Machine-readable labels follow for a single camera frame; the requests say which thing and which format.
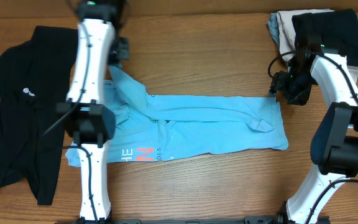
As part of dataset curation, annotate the light blue printed t-shirt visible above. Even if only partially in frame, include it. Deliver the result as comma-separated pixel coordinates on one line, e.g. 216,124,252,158
64,64,290,168

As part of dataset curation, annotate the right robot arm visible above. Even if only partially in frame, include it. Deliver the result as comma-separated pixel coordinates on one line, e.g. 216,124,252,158
269,35,358,224

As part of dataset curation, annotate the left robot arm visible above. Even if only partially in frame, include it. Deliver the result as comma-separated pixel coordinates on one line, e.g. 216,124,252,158
56,0,129,223

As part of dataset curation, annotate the folded beige garment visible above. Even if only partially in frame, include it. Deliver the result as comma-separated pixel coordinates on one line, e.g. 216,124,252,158
277,9,358,82

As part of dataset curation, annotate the folded blue denim garment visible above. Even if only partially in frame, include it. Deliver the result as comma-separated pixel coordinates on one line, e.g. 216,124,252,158
267,12,293,54

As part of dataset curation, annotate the folded black garment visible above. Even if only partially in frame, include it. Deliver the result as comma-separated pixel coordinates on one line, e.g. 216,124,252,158
291,9,358,67

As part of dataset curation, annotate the black polo shirt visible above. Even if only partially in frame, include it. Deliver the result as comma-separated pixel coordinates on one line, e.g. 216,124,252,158
0,26,78,205

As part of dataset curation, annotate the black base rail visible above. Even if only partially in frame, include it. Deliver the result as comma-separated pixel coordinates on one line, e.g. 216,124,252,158
54,215,331,224

